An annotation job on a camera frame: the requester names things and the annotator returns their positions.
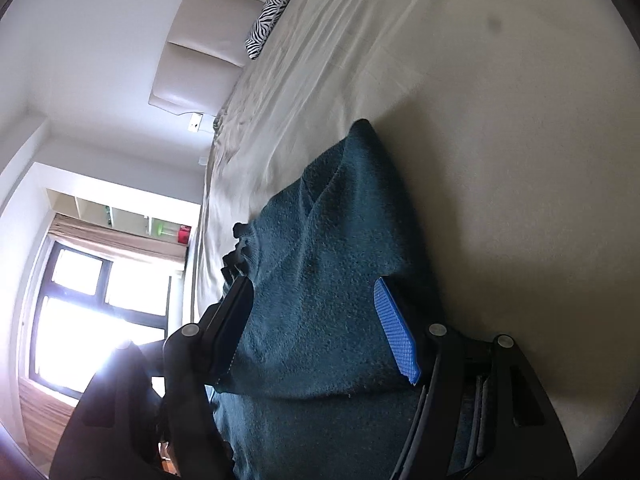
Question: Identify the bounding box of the dark teal knit sweater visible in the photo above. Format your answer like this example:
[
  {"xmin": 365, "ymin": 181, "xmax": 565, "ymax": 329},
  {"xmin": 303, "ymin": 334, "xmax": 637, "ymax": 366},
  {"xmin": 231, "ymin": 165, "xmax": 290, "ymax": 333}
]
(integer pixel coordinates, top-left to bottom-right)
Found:
[{"xmin": 214, "ymin": 120, "xmax": 440, "ymax": 479}]

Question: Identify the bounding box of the red box on sill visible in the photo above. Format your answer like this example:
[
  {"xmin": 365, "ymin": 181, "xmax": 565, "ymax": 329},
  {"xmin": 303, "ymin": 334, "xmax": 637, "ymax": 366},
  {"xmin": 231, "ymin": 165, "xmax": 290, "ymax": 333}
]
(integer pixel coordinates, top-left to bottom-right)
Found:
[{"xmin": 177, "ymin": 226, "xmax": 191, "ymax": 245}]

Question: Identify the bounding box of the green lamp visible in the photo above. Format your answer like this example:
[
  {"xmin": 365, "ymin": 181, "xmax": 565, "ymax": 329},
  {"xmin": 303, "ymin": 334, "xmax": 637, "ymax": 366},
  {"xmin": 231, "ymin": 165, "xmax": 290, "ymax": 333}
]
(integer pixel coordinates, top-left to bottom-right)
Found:
[{"xmin": 151, "ymin": 220, "xmax": 168, "ymax": 237}]

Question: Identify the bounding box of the black framed window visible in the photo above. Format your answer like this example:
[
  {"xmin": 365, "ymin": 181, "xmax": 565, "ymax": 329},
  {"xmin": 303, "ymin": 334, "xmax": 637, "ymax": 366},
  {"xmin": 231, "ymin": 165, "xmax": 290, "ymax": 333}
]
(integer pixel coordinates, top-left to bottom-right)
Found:
[{"xmin": 28, "ymin": 242, "xmax": 176, "ymax": 399}]

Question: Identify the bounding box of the beige curtain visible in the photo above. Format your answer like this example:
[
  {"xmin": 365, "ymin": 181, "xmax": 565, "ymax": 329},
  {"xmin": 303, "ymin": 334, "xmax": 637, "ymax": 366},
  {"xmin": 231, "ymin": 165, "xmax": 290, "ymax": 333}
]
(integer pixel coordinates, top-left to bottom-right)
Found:
[{"xmin": 49, "ymin": 214, "xmax": 186, "ymax": 266}]

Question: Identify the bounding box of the beige bed sheet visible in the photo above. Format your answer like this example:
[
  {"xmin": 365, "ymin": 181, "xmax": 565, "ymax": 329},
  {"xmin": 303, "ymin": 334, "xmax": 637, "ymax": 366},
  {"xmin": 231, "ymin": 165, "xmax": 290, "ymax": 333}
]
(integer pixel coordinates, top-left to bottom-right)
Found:
[{"xmin": 198, "ymin": 0, "xmax": 639, "ymax": 467}]

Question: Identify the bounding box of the beige padded headboard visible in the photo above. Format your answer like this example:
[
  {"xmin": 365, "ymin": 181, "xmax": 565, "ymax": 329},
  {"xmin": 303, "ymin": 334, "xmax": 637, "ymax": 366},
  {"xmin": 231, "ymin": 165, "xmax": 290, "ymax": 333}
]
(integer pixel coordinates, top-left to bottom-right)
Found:
[{"xmin": 149, "ymin": 0, "xmax": 267, "ymax": 116}]

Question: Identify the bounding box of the zebra print pillow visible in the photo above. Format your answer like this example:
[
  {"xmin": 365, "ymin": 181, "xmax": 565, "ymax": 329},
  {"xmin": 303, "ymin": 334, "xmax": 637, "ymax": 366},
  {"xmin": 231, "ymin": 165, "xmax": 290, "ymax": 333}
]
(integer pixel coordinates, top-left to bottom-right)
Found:
[{"xmin": 244, "ymin": 0, "xmax": 291, "ymax": 60}]

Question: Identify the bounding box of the built-in wall shelf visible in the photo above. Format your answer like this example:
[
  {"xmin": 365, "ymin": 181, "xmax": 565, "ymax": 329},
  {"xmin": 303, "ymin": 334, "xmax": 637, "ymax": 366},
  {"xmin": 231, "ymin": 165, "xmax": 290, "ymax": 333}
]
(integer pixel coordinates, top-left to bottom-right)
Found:
[{"xmin": 46, "ymin": 188, "xmax": 187, "ymax": 244}]

